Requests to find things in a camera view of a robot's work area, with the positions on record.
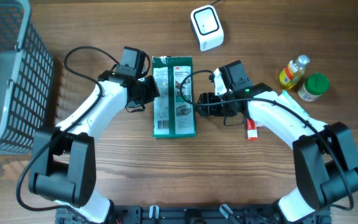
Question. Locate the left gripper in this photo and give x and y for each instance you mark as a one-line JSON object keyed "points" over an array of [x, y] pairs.
{"points": [[151, 90]]}

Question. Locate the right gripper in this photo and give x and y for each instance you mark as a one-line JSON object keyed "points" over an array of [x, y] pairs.
{"points": [[212, 110]]}

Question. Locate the green 3M gloves package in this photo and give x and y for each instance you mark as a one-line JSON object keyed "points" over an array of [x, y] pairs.
{"points": [[173, 117]]}

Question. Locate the red snack stick packet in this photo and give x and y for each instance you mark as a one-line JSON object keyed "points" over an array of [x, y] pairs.
{"points": [[251, 130]]}

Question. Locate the teal wet wipes pack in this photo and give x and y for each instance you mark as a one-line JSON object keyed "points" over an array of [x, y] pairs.
{"points": [[292, 104]]}

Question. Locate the yellow liquid soap bottle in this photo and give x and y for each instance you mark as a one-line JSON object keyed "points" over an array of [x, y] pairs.
{"points": [[293, 72]]}

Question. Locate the green round can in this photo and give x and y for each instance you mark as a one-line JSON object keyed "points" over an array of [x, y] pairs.
{"points": [[313, 87]]}

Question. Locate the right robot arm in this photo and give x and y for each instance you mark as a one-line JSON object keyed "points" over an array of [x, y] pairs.
{"points": [[325, 156]]}

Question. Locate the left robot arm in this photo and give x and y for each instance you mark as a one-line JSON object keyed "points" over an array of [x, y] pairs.
{"points": [[63, 164]]}

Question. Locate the white barcode scanner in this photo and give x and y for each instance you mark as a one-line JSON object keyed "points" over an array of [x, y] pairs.
{"points": [[207, 27]]}

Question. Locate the grey plastic mesh basket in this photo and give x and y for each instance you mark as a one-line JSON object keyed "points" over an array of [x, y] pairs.
{"points": [[26, 77]]}

